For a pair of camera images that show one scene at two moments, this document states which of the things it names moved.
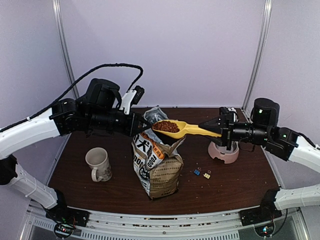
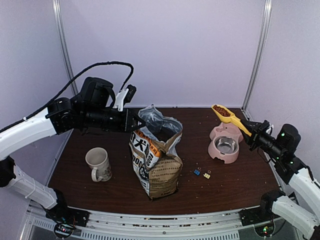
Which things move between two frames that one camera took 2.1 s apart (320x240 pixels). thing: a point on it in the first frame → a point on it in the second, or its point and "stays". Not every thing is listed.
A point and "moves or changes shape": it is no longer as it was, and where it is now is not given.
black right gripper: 226,134 → 258,128
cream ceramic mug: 97,158 stays
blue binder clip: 197,171 stays
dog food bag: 158,160 stays
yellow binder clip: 207,175 stays
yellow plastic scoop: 173,129 moves or changes shape
